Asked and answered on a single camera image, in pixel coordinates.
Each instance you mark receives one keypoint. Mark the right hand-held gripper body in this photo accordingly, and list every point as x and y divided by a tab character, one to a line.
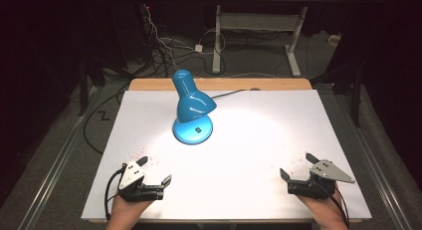
318	186

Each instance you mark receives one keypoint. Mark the person's left hand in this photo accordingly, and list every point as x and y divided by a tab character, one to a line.
126	211

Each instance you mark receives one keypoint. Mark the white power adapter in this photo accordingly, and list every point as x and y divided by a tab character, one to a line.
198	48

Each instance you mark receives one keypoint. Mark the white table board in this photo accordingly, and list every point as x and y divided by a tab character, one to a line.
265	140

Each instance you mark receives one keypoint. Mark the blue desk lamp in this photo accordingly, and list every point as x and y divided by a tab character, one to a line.
192	105

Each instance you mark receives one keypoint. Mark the black metal stand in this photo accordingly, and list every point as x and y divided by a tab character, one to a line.
356	97
82	90

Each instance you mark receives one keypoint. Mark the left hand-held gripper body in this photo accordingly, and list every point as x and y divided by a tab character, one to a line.
132	186

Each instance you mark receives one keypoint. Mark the metal floor rail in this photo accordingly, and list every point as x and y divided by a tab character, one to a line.
53	170
378	170

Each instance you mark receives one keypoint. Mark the person's right hand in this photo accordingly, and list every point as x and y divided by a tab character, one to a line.
323	211

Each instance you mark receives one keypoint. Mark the white metal desk frame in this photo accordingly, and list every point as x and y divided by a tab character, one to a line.
258	21

